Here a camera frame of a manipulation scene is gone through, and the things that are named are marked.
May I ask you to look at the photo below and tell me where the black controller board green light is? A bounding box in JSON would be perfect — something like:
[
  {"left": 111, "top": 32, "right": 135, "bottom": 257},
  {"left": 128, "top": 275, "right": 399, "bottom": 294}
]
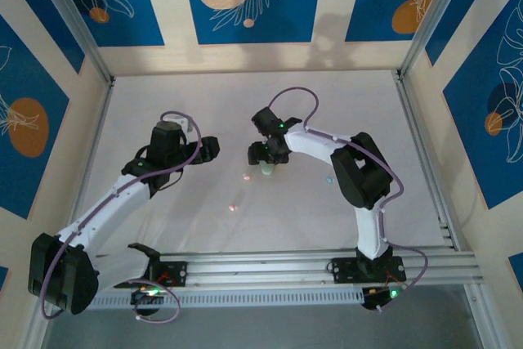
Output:
[
  {"left": 361, "top": 285, "right": 405, "bottom": 312},
  {"left": 129, "top": 286, "right": 165, "bottom": 317}
]

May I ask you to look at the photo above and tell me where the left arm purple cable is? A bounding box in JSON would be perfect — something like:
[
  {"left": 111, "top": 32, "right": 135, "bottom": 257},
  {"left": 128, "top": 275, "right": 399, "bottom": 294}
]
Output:
[{"left": 39, "top": 110, "right": 203, "bottom": 324}]

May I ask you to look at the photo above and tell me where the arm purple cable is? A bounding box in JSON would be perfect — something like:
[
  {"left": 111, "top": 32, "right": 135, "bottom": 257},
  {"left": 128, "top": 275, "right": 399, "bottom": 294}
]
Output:
[
  {"left": 39, "top": 110, "right": 203, "bottom": 324},
  {"left": 267, "top": 86, "right": 430, "bottom": 313}
]

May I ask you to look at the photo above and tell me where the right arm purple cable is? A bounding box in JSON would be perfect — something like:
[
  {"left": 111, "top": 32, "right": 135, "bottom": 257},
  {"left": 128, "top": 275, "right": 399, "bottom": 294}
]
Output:
[{"left": 267, "top": 86, "right": 430, "bottom": 313}]

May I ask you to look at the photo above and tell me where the aluminium side rail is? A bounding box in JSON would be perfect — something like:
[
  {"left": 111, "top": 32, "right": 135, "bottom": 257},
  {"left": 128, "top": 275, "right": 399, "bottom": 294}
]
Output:
[
  {"left": 22, "top": 78, "right": 118, "bottom": 349},
  {"left": 392, "top": 70, "right": 498, "bottom": 349}
]

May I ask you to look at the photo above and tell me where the aluminium cross rail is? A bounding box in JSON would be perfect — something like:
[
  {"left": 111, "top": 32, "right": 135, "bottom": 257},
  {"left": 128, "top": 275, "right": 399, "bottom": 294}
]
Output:
[{"left": 157, "top": 244, "right": 479, "bottom": 287}]

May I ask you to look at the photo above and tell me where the slotted grey cable duct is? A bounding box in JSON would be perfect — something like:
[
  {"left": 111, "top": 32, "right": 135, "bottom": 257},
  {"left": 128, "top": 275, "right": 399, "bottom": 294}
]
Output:
[{"left": 87, "top": 288, "right": 366, "bottom": 310}]

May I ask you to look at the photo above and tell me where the aluminium frame post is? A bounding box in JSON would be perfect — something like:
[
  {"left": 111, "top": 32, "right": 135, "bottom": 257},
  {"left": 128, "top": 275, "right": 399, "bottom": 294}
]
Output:
[
  {"left": 30, "top": 0, "right": 116, "bottom": 85},
  {"left": 395, "top": 0, "right": 479, "bottom": 80}
]

